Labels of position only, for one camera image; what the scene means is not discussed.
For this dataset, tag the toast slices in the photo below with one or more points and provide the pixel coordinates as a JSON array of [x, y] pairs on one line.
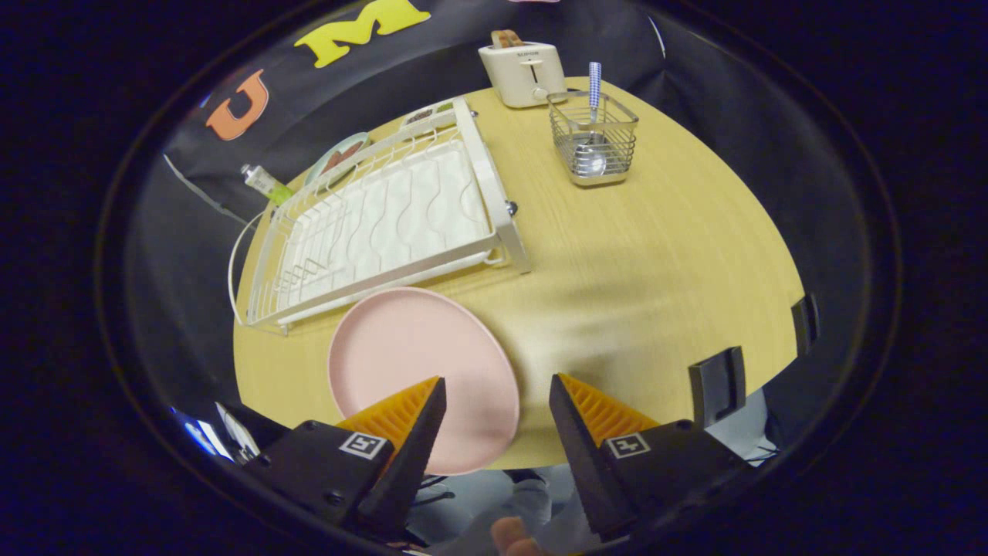
[[505, 38]]

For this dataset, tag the pink plate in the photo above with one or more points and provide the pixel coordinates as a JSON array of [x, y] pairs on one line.
[[417, 347]]

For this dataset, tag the white divided condiment tray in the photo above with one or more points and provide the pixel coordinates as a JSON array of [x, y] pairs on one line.
[[424, 116]]

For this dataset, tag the green liquid bottle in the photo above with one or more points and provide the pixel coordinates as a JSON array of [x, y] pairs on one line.
[[266, 184]]

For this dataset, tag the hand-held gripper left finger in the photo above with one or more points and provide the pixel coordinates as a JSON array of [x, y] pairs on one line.
[[413, 448]]

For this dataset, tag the brown sausage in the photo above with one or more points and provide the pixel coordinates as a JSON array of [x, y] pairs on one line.
[[334, 162], [352, 149]]

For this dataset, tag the black table clamp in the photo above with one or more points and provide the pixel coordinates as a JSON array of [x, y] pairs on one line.
[[805, 323], [718, 384]]

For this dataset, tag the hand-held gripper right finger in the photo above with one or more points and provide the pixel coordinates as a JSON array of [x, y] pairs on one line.
[[579, 455]]

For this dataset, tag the cream toaster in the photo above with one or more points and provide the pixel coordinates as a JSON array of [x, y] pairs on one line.
[[525, 73]]

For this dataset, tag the light blue dish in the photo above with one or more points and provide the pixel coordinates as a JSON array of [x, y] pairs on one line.
[[356, 140]]

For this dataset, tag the white dish rack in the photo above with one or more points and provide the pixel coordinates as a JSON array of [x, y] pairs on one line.
[[401, 208]]

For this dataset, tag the person's light trousers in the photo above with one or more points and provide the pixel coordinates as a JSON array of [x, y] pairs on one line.
[[532, 494]]

